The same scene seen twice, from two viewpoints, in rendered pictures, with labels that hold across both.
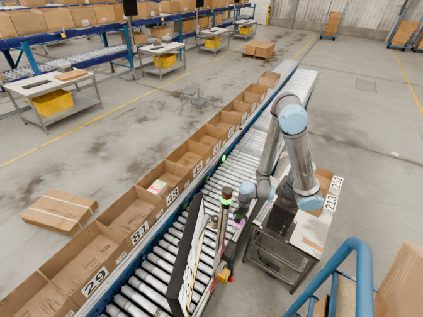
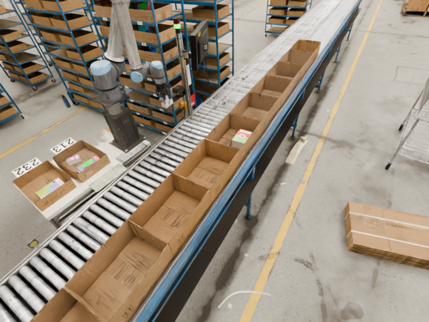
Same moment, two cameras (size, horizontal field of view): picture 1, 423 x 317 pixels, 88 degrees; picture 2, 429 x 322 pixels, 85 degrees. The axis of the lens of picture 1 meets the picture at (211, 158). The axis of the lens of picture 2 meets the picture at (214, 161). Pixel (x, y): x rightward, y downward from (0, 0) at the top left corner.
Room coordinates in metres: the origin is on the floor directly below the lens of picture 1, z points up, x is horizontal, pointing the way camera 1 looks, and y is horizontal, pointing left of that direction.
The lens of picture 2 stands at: (2.79, 0.42, 2.14)
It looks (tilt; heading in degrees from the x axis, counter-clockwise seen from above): 44 degrees down; 188
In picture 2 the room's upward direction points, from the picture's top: 5 degrees counter-clockwise
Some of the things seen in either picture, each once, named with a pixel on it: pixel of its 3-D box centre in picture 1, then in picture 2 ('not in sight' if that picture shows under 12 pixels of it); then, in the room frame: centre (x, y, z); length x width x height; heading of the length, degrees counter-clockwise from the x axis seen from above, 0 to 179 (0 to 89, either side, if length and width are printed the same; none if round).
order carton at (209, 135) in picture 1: (208, 140); (173, 211); (2.03, 0.05, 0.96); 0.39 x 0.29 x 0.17; 153
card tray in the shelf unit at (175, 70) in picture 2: not in sight; (161, 68); (0.04, -0.50, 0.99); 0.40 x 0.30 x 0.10; 60
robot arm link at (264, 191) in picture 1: (264, 191); (143, 69); (0.94, -0.35, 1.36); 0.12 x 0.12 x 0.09; 89
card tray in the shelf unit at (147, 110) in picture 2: not in sight; (145, 103); (-0.18, -0.93, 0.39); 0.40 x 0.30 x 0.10; 64
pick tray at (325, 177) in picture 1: (311, 177); (45, 184); (1.71, -1.08, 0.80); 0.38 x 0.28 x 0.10; 58
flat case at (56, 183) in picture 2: not in sight; (51, 189); (1.75, -1.00, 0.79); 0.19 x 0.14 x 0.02; 148
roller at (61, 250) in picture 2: (256, 148); (75, 260); (2.25, -0.57, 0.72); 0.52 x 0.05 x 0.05; 63
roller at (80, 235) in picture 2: not in sight; (92, 243); (2.14, -0.51, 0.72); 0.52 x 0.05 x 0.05; 63
